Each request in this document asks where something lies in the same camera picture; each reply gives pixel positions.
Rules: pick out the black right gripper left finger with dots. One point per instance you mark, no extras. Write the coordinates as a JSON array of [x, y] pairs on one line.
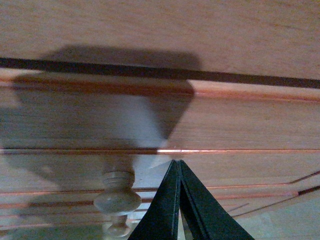
[[160, 222]]

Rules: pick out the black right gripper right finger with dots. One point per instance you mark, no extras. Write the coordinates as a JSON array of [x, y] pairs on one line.
[[205, 217]]

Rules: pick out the lower drawer wooden knob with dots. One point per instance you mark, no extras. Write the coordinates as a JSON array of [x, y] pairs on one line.
[[119, 227]]

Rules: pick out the drawer wooden knob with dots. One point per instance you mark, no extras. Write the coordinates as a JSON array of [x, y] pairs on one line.
[[119, 227], [118, 197]]

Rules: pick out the upper drawer wooden knob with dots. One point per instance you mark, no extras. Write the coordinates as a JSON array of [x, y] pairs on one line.
[[118, 197]]

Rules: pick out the wooden nightstand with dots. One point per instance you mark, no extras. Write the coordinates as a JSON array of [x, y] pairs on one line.
[[256, 37]]

